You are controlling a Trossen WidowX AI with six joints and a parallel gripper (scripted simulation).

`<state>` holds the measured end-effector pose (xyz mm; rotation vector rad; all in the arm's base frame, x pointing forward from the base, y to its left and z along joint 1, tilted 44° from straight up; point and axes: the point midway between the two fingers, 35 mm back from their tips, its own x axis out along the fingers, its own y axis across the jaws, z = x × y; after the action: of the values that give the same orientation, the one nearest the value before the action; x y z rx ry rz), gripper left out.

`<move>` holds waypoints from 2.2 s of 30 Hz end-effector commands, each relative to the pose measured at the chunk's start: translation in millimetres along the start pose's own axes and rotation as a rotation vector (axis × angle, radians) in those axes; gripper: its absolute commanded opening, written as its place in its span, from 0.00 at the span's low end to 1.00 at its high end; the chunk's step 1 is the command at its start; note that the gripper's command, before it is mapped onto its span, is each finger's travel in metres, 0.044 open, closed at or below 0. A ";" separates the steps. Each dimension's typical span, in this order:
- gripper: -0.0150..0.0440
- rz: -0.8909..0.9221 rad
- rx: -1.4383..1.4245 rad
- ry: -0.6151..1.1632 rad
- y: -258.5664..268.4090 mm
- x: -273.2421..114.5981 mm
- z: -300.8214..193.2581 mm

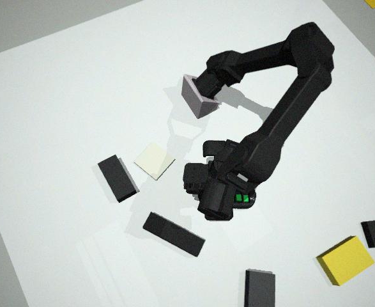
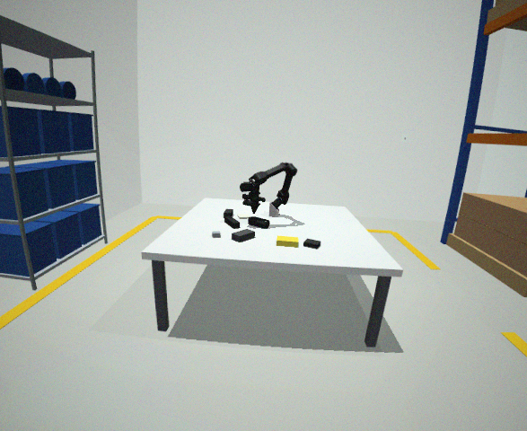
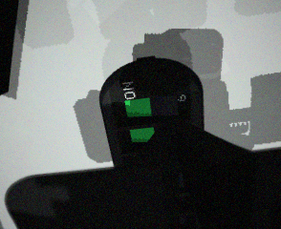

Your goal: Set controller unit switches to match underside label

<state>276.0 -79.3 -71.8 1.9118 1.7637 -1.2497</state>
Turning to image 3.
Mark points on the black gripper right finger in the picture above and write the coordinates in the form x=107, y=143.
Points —
x=230, y=187

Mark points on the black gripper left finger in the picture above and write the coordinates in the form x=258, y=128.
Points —
x=143, y=194

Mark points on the dark grey rectangular block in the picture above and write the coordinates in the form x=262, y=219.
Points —
x=8, y=17

